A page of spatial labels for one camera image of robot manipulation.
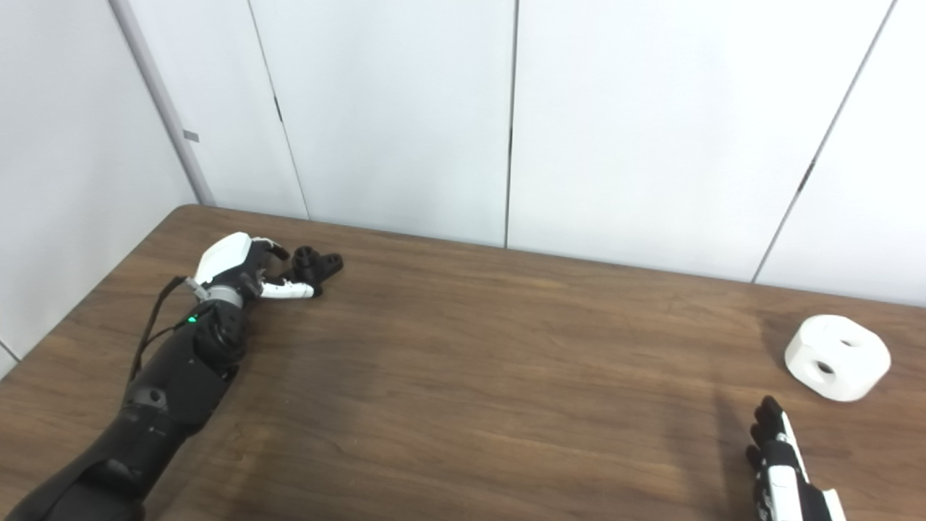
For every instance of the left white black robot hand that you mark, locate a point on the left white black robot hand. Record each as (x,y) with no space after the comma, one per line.
(228,253)

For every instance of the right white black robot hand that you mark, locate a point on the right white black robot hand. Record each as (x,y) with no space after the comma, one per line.
(785,485)

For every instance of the black flanged holder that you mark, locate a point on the black flanged holder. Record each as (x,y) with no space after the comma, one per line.
(318,266)

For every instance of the round white piece with holes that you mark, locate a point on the round white piece with holes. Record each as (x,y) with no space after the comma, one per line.
(839,362)

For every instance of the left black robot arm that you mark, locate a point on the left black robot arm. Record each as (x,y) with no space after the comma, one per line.
(173,391)

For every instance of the gray wall corner strip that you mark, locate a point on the gray wall corner strip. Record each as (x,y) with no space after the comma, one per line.
(163,101)

